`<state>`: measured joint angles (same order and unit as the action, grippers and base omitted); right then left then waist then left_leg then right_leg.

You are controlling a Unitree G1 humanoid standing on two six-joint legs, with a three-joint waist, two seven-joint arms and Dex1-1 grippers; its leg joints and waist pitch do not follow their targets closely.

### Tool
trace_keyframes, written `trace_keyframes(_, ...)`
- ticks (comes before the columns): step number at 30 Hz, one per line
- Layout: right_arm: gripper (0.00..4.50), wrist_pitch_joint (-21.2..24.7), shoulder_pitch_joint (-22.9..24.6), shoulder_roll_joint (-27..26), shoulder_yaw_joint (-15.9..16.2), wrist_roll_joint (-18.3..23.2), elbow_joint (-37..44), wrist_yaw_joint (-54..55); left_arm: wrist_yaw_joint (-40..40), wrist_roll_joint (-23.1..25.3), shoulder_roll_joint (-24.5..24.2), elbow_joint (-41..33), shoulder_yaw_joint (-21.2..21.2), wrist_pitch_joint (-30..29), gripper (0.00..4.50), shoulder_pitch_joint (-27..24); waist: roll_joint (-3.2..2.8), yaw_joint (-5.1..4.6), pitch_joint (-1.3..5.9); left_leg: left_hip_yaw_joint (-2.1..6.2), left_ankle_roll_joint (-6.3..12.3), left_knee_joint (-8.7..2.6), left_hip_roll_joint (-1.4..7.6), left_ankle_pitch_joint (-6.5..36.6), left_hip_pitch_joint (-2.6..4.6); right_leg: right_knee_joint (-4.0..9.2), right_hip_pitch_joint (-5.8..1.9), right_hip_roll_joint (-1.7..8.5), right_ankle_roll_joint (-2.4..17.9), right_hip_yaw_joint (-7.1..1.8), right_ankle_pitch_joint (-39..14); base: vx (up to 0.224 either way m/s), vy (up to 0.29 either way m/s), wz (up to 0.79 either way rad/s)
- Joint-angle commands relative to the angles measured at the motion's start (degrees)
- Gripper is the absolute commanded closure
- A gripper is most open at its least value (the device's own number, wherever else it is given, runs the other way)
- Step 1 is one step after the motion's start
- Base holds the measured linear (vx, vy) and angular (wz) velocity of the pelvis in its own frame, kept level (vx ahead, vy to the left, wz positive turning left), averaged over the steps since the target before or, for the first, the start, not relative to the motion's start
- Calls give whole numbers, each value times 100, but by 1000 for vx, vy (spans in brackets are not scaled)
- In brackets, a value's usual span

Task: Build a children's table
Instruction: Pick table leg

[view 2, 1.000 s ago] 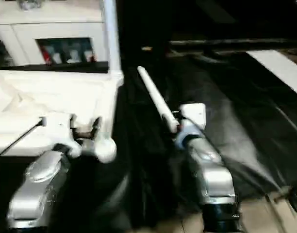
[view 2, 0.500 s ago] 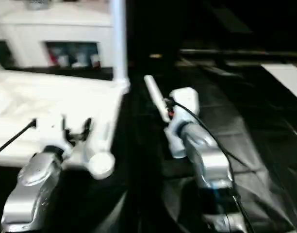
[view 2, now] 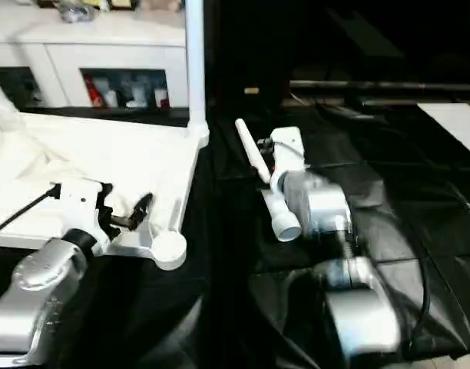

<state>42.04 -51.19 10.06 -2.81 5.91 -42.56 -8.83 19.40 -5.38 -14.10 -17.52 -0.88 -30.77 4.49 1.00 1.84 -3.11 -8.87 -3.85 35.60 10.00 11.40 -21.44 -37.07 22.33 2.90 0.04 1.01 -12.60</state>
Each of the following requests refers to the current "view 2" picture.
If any white plastic table top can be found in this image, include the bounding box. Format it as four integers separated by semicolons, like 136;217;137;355
0;108;212;273

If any red object behind glass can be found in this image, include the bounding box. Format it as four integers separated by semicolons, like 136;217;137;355
84;74;106;109

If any white cabinet with glass doors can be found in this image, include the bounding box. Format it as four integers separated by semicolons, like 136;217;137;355
0;0;190;111

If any clear glass trinket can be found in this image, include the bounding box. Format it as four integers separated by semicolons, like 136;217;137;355
59;2;97;25

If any black mat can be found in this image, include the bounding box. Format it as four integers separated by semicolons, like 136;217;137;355
0;103;470;369

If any white flat sheet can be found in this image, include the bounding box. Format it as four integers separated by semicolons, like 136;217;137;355
416;101;470;161

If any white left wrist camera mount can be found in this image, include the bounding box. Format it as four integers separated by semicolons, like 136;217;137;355
57;178;106;258

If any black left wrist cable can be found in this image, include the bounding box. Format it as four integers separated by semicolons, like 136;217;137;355
0;183;62;238

